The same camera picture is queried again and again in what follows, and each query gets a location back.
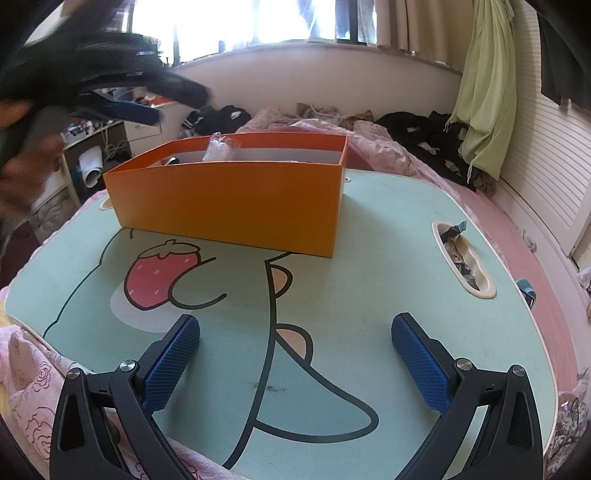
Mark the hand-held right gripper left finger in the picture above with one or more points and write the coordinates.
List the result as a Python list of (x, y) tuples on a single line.
[(168, 369)]

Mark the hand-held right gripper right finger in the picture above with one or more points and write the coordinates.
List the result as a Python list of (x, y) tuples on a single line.
[(420, 364)]

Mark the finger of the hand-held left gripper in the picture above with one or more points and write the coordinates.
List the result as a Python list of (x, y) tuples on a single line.
[(184, 92), (129, 112)]

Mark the clear plastic bag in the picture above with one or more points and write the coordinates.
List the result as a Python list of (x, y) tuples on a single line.
[(219, 147)]

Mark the orange cardboard box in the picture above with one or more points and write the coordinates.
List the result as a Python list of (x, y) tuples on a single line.
[(231, 203)]

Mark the mint cartoon print desktop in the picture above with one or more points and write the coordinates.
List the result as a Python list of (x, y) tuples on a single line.
[(369, 300)]

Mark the person's left hand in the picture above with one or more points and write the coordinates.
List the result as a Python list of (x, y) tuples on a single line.
[(23, 180)]

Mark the white corner desk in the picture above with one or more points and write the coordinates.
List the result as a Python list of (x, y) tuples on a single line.
[(143, 131)]

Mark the small orange box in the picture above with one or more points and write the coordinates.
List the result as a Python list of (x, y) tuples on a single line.
[(162, 101)]

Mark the black striped clothes heap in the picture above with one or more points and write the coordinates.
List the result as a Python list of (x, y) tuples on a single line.
[(221, 117)]

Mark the white rolled mat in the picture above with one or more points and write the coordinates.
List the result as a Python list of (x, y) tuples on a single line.
[(91, 168)]

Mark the window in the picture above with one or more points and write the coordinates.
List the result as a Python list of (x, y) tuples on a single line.
[(258, 23)]

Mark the candy wrappers heap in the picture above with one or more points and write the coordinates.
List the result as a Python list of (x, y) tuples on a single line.
[(459, 258)]

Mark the phone with blue case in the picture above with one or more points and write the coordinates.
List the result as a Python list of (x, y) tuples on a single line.
[(526, 293)]

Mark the pink bed sheet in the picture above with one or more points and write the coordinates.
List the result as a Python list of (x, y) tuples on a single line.
[(531, 277)]

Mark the pink floral quilt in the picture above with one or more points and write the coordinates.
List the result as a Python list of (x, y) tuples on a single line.
[(27, 397)]

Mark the white slatted panel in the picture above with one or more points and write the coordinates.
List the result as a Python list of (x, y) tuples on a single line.
[(545, 175)]

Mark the large black clothes heap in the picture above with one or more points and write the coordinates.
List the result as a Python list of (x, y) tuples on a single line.
[(425, 134)]

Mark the beige curtain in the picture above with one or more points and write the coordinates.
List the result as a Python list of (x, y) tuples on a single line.
[(415, 27)]

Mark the green hanging garment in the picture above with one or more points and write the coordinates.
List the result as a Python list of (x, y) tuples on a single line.
[(489, 92)]

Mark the black hanging garment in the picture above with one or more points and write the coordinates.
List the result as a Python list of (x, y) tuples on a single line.
[(563, 60)]

